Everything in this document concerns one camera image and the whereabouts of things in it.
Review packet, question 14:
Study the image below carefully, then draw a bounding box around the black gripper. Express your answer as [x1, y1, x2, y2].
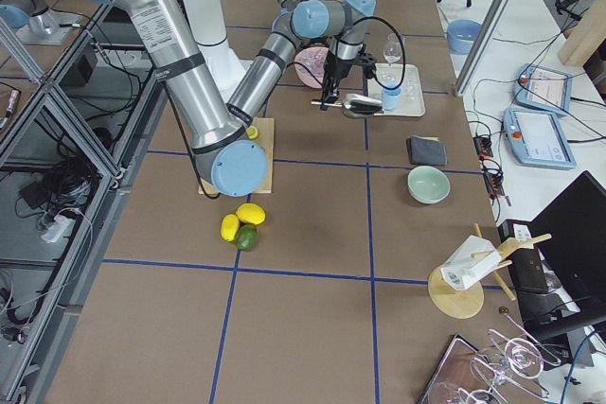
[311, 39, 377, 111]

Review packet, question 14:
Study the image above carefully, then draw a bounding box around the steel ice scoop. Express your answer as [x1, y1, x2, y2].
[341, 94, 383, 118]

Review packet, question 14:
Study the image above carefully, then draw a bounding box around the pink bowl of ice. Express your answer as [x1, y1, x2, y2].
[294, 45, 329, 89]

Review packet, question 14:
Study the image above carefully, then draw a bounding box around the light blue plastic cup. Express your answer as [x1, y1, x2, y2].
[381, 86, 401, 112]

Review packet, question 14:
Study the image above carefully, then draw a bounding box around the clear wine glass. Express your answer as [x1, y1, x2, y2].
[379, 33, 405, 85]

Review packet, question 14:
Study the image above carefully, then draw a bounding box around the wooden cutting board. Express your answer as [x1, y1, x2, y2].
[198, 117, 275, 197]

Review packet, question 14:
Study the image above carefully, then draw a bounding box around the cream bear serving tray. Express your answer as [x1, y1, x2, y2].
[366, 63, 425, 117]

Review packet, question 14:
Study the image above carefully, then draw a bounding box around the halved lemon slice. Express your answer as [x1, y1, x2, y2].
[246, 125, 258, 140]

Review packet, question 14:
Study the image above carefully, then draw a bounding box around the green ceramic bowl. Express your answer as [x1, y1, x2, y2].
[407, 166, 451, 204]

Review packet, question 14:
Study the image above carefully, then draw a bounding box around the blue bowl with fork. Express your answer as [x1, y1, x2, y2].
[446, 19, 482, 55]

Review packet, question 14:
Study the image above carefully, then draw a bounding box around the yellow lemon upper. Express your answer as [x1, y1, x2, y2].
[236, 202, 266, 225]

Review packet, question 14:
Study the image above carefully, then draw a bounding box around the yellow lemon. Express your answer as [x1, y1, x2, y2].
[220, 214, 241, 242]
[236, 202, 266, 225]

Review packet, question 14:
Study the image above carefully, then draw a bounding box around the yellow lemon lower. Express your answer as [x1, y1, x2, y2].
[220, 214, 241, 242]

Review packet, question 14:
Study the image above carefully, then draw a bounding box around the blue teach pendant near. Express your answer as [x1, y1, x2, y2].
[503, 108, 577, 169]

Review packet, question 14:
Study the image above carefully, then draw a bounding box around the blue teach pendant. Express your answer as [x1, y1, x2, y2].
[513, 63, 572, 116]
[503, 108, 577, 169]

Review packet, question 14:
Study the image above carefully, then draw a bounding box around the blue teach pendant far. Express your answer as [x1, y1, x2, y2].
[513, 63, 572, 116]

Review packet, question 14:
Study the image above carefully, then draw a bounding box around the white carton on stand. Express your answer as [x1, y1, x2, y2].
[439, 236, 501, 291]

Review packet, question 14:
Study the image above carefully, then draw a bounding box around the wooden mug tree stand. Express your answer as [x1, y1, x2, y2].
[428, 223, 552, 319]

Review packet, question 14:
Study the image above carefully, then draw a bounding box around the hanging wine glass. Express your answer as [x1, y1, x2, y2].
[487, 313, 562, 381]

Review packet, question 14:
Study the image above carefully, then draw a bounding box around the aluminium frame post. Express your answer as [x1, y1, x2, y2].
[454, 0, 511, 97]

